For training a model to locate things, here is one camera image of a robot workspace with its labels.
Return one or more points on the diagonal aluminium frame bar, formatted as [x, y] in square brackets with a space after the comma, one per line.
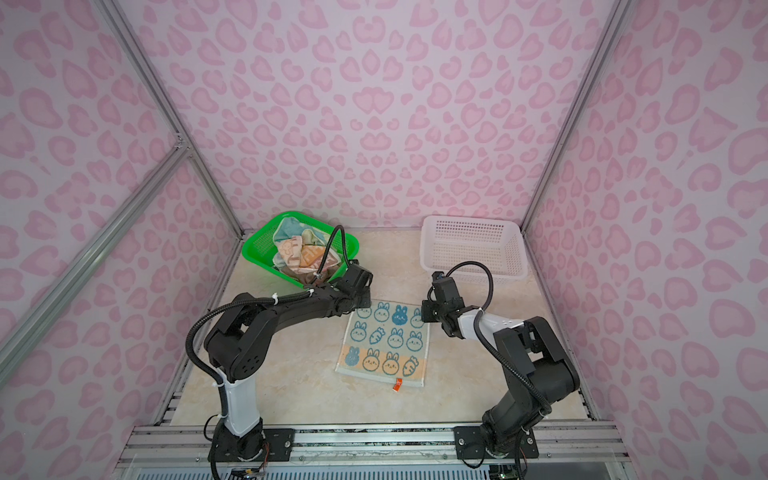
[38, 320]

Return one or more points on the right corner frame post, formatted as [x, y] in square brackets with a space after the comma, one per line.
[620, 15]

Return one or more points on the left corner frame post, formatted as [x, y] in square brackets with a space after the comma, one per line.
[128, 40]

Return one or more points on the green plastic basket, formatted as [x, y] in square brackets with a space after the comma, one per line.
[259, 249]

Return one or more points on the corner frame post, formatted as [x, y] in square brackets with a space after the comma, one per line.
[620, 15]
[128, 40]

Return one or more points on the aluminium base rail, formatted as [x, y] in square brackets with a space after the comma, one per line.
[559, 449]

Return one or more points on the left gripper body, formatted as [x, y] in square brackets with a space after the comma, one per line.
[364, 302]

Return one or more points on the light green towel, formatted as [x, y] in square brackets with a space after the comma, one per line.
[291, 227]

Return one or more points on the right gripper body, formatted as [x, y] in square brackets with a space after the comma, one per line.
[429, 313]

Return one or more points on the orange blue patterned towel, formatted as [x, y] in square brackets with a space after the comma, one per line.
[305, 258]

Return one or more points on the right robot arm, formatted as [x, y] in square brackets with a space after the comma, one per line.
[538, 372]

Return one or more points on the blue bunny towel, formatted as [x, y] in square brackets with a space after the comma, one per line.
[386, 342]

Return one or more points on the white plastic basket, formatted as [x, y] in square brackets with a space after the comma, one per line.
[448, 240]

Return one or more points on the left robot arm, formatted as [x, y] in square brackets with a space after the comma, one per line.
[237, 344]

